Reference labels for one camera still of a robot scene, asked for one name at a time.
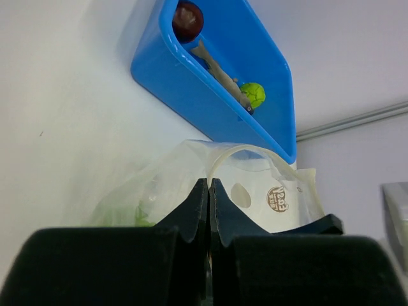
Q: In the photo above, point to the light green fake lime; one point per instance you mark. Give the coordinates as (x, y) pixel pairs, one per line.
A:
(255, 92)

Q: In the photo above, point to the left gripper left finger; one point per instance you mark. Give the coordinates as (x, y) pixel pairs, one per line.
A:
(160, 265)

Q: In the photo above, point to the green fake lettuce leaf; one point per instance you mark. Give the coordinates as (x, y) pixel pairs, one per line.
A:
(134, 215)

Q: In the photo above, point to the clear zip top bag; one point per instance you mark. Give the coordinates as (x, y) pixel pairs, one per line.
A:
(257, 181)

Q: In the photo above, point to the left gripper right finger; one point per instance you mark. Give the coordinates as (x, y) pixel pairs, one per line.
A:
(251, 266)

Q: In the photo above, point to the dark purple fake plum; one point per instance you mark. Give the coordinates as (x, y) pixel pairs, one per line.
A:
(187, 21)

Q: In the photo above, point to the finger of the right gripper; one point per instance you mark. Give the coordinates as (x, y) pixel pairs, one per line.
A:
(330, 224)

